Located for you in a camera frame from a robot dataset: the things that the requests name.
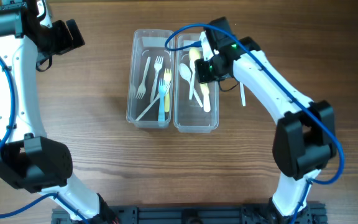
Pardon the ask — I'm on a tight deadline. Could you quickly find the clear white plastic fork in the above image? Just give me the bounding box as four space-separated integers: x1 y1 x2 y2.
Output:
135 57 151 99

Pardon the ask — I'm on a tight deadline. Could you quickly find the clear plastic container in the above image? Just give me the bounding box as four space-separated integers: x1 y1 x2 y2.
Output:
126 29 174 129
173 49 219 133

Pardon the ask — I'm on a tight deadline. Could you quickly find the slim white plastic fork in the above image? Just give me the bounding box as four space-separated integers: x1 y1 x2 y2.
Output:
136 83 171 121

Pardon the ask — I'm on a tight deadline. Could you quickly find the yellow plastic spoon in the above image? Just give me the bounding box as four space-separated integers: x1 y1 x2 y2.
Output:
188 47 211 96

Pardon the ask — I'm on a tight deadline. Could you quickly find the right clear plastic container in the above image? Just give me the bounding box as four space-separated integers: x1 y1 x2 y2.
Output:
173 49 219 133

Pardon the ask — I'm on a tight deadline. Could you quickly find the yellow plastic fork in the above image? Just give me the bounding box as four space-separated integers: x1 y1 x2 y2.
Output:
164 68 172 113

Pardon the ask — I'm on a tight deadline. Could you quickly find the wide white plastic spoon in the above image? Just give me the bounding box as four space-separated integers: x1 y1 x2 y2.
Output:
203 93 211 113

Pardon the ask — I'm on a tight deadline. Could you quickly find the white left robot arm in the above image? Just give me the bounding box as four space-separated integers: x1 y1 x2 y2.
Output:
0 0 119 223

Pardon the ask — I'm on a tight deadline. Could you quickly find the cream plastic spoon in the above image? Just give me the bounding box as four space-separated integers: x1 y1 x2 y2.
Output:
239 82 246 106

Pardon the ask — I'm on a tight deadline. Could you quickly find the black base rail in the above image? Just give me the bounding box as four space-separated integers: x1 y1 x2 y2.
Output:
51 202 328 224

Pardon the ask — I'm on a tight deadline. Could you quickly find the left clear plastic container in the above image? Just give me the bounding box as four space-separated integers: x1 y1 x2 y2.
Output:
126 29 174 129

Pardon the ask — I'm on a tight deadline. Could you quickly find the white plastic utensil handle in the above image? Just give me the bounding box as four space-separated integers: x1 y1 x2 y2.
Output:
158 78 167 122

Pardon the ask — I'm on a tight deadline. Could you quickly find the translucent white plastic spoon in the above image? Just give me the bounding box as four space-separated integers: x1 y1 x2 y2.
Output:
179 63 203 108

